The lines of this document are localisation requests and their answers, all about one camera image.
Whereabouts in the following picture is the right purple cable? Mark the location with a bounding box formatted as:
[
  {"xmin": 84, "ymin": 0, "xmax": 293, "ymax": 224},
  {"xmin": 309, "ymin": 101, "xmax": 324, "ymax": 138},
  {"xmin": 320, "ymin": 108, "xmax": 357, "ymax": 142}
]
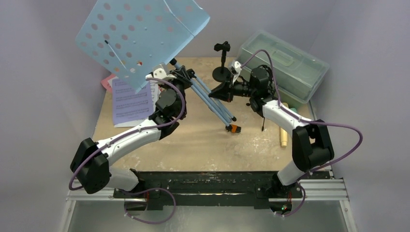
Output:
[{"xmin": 240, "ymin": 49, "xmax": 364, "ymax": 218}]

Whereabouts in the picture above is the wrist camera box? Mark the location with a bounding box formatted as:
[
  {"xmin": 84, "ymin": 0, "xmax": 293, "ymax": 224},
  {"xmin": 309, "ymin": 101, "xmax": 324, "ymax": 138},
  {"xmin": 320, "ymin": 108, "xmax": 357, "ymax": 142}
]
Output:
[
  {"xmin": 152, "ymin": 63, "xmax": 176, "ymax": 81},
  {"xmin": 230, "ymin": 60, "xmax": 243, "ymax": 84}
]

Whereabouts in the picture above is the lavender sheet music page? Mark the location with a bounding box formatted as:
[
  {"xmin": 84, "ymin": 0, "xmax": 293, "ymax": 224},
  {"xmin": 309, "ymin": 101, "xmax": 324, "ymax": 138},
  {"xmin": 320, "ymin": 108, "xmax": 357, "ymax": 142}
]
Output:
[{"xmin": 112, "ymin": 78, "xmax": 155, "ymax": 126}]

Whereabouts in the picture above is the cream yellow microphone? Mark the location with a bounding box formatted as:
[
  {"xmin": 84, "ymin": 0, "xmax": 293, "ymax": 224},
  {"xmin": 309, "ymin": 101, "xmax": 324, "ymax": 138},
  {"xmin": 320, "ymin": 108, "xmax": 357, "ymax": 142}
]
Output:
[{"xmin": 279, "ymin": 127, "xmax": 288, "ymax": 148}]

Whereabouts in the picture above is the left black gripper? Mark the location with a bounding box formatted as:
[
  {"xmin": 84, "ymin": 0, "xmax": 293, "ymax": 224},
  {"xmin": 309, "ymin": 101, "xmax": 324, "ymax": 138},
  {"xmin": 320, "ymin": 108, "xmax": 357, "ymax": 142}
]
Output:
[{"xmin": 160, "ymin": 65, "xmax": 192, "ymax": 117}]

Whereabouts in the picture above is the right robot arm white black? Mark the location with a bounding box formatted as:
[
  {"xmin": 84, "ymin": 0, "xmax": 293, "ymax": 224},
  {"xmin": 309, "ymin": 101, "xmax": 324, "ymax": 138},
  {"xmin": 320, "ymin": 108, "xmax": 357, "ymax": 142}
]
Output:
[{"xmin": 209, "ymin": 65, "xmax": 334, "ymax": 197}]

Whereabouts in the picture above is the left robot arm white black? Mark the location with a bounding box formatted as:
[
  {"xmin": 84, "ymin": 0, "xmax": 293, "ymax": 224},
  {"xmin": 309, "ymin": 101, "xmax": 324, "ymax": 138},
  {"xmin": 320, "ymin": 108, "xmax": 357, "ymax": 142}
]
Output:
[{"xmin": 69, "ymin": 66, "xmax": 192, "ymax": 198}]

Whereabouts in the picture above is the green translucent storage case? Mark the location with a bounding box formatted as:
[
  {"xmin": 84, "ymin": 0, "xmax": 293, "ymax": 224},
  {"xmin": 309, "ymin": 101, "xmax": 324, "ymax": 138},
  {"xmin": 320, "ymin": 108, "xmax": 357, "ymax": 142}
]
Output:
[{"xmin": 236, "ymin": 30, "xmax": 330, "ymax": 104}]

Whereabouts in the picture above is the black tripod shock-mount stand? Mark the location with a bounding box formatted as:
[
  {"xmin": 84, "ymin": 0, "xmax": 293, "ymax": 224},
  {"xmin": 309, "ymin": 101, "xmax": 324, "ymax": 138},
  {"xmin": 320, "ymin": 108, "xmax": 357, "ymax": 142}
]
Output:
[{"xmin": 247, "ymin": 65, "xmax": 277, "ymax": 131}]

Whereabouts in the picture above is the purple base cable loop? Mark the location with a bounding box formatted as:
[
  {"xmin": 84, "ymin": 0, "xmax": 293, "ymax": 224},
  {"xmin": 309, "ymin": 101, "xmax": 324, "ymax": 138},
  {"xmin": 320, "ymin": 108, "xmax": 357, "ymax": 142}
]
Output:
[{"xmin": 123, "ymin": 187, "xmax": 176, "ymax": 225}]

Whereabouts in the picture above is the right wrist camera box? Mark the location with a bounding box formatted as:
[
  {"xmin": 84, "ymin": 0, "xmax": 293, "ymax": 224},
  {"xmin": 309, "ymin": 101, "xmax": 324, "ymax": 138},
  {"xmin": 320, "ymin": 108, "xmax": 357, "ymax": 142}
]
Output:
[{"xmin": 230, "ymin": 60, "xmax": 243, "ymax": 84}]

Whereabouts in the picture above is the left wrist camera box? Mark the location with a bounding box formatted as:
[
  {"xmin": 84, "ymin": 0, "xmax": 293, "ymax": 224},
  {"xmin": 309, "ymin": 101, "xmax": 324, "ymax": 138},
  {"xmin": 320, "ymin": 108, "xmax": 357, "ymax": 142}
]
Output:
[{"xmin": 152, "ymin": 63, "xmax": 176, "ymax": 81}]

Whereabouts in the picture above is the blue music stand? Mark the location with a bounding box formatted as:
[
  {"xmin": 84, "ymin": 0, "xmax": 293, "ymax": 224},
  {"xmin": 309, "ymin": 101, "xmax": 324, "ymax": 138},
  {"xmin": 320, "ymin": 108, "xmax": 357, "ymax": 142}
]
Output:
[{"xmin": 75, "ymin": 0, "xmax": 235, "ymax": 126}]

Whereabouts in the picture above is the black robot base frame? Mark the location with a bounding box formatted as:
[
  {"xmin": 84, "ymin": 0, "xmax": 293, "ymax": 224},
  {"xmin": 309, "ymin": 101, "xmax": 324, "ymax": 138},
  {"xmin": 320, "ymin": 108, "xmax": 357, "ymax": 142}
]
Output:
[{"xmin": 113, "ymin": 171, "xmax": 303, "ymax": 212}]

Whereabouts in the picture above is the black round-base mic stand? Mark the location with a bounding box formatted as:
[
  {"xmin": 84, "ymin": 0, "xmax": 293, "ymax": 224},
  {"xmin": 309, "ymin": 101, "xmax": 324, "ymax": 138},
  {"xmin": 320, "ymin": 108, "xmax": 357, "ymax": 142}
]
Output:
[{"xmin": 212, "ymin": 41, "xmax": 231, "ymax": 83}]

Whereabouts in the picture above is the pink sheet music page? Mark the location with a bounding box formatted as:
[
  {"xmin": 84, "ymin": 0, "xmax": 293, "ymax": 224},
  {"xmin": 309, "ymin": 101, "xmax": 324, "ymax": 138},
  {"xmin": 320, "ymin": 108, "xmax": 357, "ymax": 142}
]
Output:
[{"xmin": 100, "ymin": 74, "xmax": 117, "ymax": 93}]

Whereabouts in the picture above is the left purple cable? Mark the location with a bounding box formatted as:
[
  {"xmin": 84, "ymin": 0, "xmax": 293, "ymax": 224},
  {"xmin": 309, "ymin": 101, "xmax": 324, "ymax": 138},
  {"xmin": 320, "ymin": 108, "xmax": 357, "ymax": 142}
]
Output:
[{"xmin": 68, "ymin": 77, "xmax": 187, "ymax": 191}]

